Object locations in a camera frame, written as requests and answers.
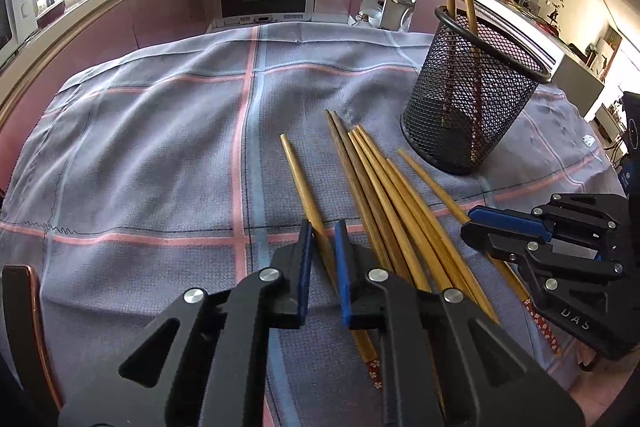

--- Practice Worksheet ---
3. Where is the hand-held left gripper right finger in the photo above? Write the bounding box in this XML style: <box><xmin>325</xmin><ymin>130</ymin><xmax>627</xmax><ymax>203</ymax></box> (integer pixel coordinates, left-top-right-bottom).
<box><xmin>334</xmin><ymin>219</ymin><xmax>586</xmax><ymax>427</ymax></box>

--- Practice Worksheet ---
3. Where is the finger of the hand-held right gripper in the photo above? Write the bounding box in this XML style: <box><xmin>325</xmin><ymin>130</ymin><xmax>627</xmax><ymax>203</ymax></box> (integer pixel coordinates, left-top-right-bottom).
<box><xmin>460</xmin><ymin>220</ymin><xmax>627</xmax><ymax>282</ymax></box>
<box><xmin>469</xmin><ymin>194</ymin><xmax>627</xmax><ymax>244</ymax></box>

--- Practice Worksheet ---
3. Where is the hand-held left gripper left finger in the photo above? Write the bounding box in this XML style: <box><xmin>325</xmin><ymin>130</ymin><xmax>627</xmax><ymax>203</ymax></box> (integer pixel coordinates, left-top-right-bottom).
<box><xmin>59</xmin><ymin>218</ymin><xmax>315</xmax><ymax>427</ymax></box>

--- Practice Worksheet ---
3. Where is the bunch of wooden chopsticks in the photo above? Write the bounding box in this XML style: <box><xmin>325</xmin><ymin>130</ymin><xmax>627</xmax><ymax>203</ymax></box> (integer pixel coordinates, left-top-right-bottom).
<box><xmin>325</xmin><ymin>108</ymin><xmax>563</xmax><ymax>358</ymax></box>

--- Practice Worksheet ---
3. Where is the black mesh utensil holder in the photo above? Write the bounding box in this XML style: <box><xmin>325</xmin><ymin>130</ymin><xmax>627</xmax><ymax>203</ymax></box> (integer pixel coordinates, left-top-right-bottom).
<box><xmin>400</xmin><ymin>5</ymin><xmax>553</xmax><ymax>176</ymax></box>

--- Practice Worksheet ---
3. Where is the grey checked tablecloth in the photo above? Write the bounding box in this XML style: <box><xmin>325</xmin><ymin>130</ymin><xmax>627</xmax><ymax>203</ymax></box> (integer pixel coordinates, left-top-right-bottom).
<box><xmin>0</xmin><ymin>22</ymin><xmax>631</xmax><ymax>427</ymax></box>

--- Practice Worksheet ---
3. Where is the dark wooden chair back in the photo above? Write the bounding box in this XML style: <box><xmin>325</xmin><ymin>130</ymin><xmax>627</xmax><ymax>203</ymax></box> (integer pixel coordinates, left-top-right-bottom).
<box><xmin>1</xmin><ymin>264</ymin><xmax>63</xmax><ymax>410</ymax></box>

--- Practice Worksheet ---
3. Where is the pink kitchen cabinet counter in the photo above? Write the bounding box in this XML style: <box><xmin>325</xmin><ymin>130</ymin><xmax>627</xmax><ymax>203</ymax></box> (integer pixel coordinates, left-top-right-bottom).
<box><xmin>0</xmin><ymin>0</ymin><xmax>606</xmax><ymax>148</ymax></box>

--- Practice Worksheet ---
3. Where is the white microwave oven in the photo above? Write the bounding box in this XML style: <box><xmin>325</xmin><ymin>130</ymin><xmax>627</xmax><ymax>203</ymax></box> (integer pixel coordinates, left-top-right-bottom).
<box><xmin>0</xmin><ymin>0</ymin><xmax>39</xmax><ymax>64</ymax></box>

